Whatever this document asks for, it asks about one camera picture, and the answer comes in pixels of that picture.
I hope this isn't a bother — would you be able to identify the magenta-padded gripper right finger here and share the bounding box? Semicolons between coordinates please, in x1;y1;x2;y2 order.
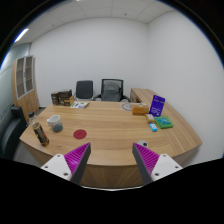
132;142;184;186

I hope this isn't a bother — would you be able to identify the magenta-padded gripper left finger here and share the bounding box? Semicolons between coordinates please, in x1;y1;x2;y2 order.
40;142;92;186

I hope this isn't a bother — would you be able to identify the flat round red coaster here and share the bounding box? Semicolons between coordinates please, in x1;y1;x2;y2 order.
72;129;88;140

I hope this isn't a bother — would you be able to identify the small blue box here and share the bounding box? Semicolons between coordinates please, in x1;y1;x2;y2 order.
148;122;159;132

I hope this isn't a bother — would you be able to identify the small yellow box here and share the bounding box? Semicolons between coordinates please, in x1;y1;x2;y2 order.
144;113;156;124

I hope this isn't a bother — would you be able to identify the brown wooden tissue box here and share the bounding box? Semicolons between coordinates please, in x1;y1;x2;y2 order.
131;104;150;116

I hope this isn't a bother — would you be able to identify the green and white booklet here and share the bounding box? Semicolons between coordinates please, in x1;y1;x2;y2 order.
69;101;90;110

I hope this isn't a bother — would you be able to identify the round coiled mat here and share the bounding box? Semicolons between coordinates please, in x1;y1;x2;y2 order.
121;102;136;112

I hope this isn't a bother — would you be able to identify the small yellow-brown box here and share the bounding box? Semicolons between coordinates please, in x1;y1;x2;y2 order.
63;95;76;107

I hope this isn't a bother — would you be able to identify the dark brown box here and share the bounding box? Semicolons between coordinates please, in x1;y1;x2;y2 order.
50;91;60;107
58;88;74;106

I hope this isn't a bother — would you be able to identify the black sofa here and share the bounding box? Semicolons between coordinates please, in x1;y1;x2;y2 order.
0;105;28;160

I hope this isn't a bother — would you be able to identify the black leather office chair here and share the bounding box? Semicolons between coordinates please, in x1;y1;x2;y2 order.
73;79;96;102

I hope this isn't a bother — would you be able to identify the grey mesh office chair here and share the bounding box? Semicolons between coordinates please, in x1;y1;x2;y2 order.
93;78;131;103

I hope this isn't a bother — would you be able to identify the wooden cabinet with glass doors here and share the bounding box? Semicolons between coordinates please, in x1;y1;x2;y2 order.
11;54;40;124

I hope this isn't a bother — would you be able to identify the ceiling light strip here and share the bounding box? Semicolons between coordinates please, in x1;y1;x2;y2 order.
13;27;30;44

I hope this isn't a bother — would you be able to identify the round white cable grommet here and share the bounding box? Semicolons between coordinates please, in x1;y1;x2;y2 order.
137;139;149;148

